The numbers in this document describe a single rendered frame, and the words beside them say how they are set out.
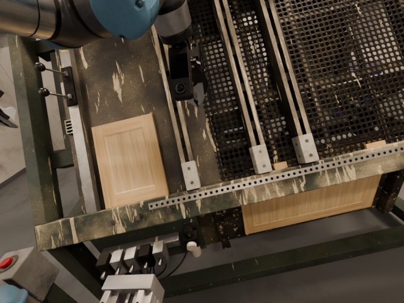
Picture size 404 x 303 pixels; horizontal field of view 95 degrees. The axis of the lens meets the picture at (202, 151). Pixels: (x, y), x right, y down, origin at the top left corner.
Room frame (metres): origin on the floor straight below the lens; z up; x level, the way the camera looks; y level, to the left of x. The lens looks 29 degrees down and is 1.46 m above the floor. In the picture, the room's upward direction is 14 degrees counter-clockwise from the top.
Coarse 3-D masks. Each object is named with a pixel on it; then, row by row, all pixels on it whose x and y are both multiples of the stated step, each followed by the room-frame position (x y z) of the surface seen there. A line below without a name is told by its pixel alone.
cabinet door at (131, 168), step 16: (96, 128) 0.92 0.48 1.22; (112, 128) 0.91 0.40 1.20; (128, 128) 0.90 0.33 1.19; (144, 128) 0.89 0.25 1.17; (96, 144) 0.88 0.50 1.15; (112, 144) 0.87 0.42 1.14; (128, 144) 0.86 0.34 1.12; (144, 144) 0.84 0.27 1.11; (112, 160) 0.83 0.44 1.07; (128, 160) 0.81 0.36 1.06; (144, 160) 0.80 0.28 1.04; (160, 160) 0.79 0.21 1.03; (112, 176) 0.78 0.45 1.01; (128, 176) 0.77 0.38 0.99; (144, 176) 0.76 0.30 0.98; (160, 176) 0.75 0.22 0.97; (112, 192) 0.74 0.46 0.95; (128, 192) 0.73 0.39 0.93; (144, 192) 0.71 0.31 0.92; (160, 192) 0.70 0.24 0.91
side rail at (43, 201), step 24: (24, 48) 1.21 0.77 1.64; (24, 72) 1.11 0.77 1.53; (24, 96) 1.04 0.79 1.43; (24, 120) 0.97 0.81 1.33; (48, 120) 1.07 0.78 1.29; (24, 144) 0.90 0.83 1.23; (48, 144) 0.97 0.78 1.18; (48, 168) 0.88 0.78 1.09; (48, 192) 0.79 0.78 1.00; (48, 216) 0.71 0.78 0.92
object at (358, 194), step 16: (304, 192) 0.83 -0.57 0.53; (320, 192) 0.83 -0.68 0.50; (336, 192) 0.82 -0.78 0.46; (352, 192) 0.82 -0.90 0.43; (368, 192) 0.82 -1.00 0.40; (256, 208) 0.84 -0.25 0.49; (272, 208) 0.83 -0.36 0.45; (288, 208) 0.83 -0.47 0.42; (304, 208) 0.83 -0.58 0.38; (320, 208) 0.83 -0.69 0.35; (336, 208) 0.82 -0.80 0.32; (352, 208) 0.82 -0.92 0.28; (256, 224) 0.84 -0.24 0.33; (272, 224) 0.83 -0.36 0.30; (288, 224) 0.83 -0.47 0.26
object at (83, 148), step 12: (72, 60) 1.13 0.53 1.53; (72, 108) 0.98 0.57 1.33; (72, 120) 0.94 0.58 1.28; (84, 120) 0.96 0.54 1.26; (84, 132) 0.91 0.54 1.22; (84, 144) 0.87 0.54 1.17; (84, 156) 0.83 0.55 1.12; (84, 168) 0.80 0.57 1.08; (84, 180) 0.77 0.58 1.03; (84, 192) 0.74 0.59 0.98; (96, 192) 0.75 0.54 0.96; (96, 204) 0.71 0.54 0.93
